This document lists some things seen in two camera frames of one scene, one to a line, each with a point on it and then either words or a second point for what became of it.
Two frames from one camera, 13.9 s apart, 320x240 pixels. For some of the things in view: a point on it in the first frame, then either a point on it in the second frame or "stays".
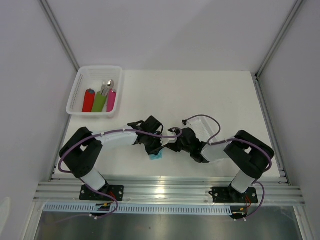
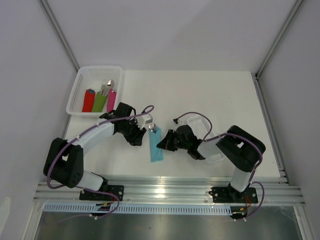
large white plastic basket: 92,77 stays
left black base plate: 116,191 stays
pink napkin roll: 111,100 stays
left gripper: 155,150 to 136,139
